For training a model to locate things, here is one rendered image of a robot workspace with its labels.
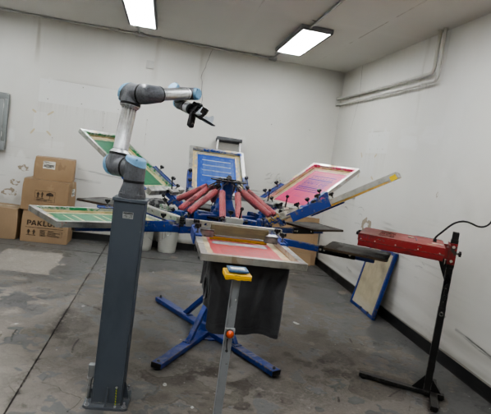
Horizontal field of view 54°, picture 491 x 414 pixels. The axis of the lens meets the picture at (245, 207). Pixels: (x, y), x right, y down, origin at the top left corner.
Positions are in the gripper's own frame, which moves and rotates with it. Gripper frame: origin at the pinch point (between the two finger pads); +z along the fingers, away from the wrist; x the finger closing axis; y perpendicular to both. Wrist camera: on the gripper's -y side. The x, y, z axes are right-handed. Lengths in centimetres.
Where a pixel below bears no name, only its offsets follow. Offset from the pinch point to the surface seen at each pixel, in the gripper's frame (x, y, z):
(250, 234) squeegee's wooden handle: 50, -45, 38
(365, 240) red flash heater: 110, -5, 81
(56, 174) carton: 161, -125, -360
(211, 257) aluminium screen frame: -7, -65, 66
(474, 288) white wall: 211, 15, 136
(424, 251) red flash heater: 120, 9, 116
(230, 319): -3, -84, 93
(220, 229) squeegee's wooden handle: 37, -53, 26
